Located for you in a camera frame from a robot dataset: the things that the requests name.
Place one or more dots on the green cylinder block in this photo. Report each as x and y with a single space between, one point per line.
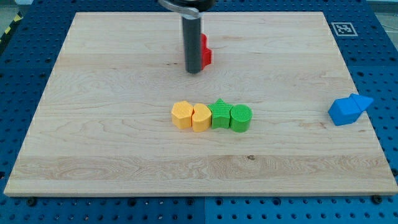
241 116

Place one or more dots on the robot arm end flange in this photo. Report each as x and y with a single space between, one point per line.
188 8

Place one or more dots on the black board screw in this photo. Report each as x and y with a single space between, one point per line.
377 199
31 201

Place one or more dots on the yellow pentagon block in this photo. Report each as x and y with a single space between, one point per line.
182 114

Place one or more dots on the blue triangle block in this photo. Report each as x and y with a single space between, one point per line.
362 102

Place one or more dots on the green star block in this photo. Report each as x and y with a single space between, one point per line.
220 114

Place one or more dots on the light wooden board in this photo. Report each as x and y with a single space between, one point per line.
103 127

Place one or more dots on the blue cube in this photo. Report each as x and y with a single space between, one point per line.
344 111

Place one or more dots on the red block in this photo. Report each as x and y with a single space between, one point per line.
206 53

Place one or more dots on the yellow heart block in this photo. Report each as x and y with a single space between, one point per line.
201 118

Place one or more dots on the white fiducial marker tag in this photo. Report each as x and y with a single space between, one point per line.
344 29

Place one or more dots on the black board screw right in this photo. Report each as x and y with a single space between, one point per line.
377 199

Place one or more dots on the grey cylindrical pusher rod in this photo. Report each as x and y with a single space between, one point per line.
192 44

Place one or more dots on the black board screw left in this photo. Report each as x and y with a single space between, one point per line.
31 201

